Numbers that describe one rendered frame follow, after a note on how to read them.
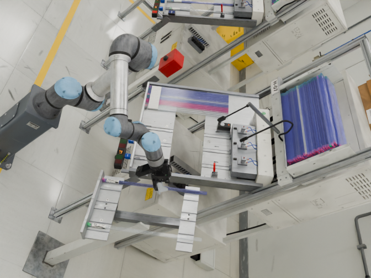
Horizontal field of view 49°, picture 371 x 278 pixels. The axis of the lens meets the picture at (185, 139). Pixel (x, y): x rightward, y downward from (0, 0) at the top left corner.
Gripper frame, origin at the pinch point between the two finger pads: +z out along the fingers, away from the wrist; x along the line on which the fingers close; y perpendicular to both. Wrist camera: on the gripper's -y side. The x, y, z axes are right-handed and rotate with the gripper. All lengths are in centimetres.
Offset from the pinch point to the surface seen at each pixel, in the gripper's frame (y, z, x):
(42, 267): -74, 53, -20
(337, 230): 111, 151, 72
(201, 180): 17.1, 15.1, 16.9
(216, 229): 20, 82, 27
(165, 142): -4.8, 10.1, 39.1
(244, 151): 39, 14, 36
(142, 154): -15.9, 8.1, 28.1
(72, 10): -109, 6, 185
